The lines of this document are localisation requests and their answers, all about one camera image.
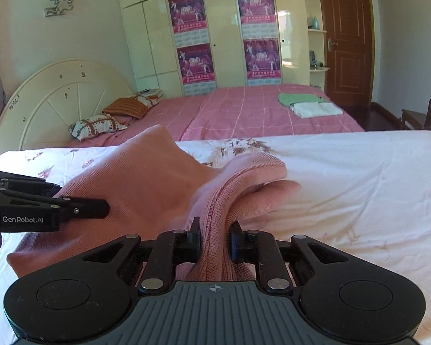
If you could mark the blue bottle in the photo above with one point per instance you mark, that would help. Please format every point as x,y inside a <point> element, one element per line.
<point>314,23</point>

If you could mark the white floral quilt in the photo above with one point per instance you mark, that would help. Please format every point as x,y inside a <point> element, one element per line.
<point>344,187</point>

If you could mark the floral pillow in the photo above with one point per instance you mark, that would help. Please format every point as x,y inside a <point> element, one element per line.
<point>149,101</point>

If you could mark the folded green cloth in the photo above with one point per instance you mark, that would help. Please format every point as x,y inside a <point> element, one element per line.
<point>301,99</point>

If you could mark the cream wooden headboard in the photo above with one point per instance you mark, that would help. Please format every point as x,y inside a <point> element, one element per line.
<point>57,90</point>

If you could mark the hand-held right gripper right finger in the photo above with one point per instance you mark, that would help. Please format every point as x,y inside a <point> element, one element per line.
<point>236,242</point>

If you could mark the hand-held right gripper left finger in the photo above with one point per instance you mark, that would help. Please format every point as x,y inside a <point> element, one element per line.
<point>194,239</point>

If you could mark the cream wardrobe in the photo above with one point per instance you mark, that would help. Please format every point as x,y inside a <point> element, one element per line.
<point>222,14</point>

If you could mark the brown wooden door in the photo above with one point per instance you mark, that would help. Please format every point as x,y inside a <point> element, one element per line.
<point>348,25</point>

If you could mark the pink checked bedsheet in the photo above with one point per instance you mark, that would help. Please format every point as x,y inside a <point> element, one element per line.
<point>237,115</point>

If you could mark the pink knit sweater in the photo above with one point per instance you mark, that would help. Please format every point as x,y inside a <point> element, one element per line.
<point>147,172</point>

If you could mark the brown white patterned pillow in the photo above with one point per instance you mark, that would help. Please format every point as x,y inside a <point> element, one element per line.
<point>95,125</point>

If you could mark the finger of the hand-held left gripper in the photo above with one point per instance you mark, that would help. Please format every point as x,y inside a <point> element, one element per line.
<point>89,208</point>
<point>25,181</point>

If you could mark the stacked books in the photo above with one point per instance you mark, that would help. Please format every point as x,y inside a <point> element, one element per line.
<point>151,92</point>

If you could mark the cream corner shelf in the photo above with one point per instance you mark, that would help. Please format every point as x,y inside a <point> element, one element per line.
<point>316,32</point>

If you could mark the orange striped pillow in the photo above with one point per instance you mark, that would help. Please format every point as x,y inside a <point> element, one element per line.
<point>127,107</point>

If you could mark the purple wall poster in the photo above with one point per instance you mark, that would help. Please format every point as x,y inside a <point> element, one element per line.
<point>186,14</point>
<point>195,68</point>
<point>262,61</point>
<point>255,7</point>

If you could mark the folded white cloth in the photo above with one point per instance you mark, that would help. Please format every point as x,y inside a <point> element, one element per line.
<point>316,110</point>

